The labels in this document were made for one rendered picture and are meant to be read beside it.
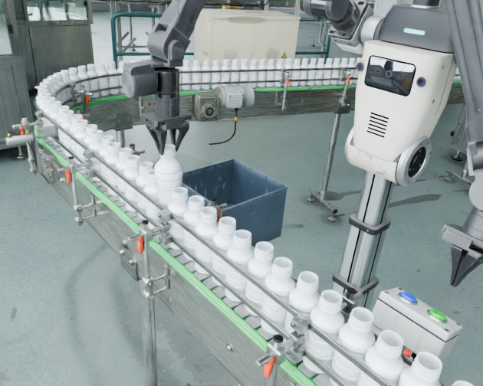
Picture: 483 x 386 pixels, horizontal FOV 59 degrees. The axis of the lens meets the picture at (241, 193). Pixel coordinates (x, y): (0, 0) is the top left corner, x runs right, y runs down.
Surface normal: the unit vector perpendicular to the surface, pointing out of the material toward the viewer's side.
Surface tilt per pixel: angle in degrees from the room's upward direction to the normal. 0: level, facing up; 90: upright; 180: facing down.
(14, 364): 0
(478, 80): 97
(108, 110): 90
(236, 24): 90
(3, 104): 90
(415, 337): 70
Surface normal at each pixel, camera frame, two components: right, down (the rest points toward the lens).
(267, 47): 0.39, 0.46
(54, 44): 0.65, 0.40
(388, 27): -0.76, 0.26
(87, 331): 0.07, -0.88
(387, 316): -0.69, -0.06
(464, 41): -0.51, 0.48
